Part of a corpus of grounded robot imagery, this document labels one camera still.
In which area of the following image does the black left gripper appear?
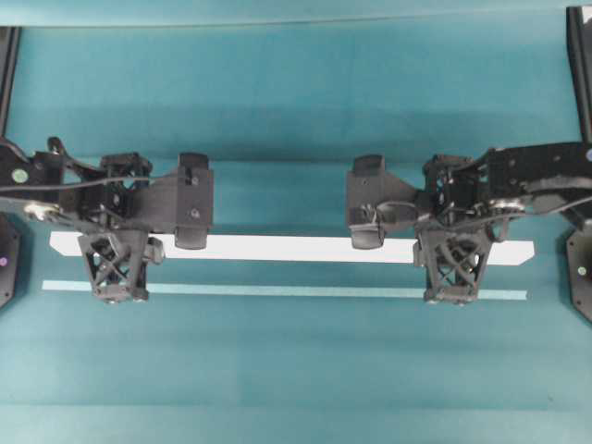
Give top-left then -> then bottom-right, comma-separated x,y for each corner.
110,152 -> 215,250

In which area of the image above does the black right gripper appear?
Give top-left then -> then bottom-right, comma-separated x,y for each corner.
346,154 -> 433,249

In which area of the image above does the white wooden board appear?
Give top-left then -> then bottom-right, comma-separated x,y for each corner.
49,231 -> 535,266

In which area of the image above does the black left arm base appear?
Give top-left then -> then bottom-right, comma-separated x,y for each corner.
0,214 -> 21,308

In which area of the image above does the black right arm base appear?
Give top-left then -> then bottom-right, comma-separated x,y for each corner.
566,230 -> 592,323

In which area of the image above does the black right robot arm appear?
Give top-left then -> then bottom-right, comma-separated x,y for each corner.
346,142 -> 591,250

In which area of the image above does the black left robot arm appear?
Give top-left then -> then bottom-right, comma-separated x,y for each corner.
1,137 -> 214,250

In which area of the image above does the teal table cloth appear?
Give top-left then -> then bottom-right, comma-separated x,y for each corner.
1,11 -> 591,443

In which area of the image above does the light blue tape strip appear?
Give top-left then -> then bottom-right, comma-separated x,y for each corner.
42,279 -> 527,301

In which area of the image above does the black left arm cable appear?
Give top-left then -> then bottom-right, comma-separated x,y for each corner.
0,173 -> 181,194

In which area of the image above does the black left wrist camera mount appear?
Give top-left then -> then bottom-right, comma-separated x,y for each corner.
78,230 -> 165,304

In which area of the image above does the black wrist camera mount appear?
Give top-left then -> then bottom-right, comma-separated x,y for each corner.
78,230 -> 165,304
413,228 -> 493,305

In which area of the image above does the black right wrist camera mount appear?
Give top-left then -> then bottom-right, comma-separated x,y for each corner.
413,228 -> 493,305

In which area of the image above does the black left frame post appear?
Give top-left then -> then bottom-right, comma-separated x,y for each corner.
0,26 -> 22,136

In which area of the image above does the black frame post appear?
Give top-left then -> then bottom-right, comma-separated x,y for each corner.
566,6 -> 591,143
0,26 -> 22,136

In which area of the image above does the black right frame post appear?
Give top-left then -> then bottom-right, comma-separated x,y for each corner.
566,6 -> 591,143

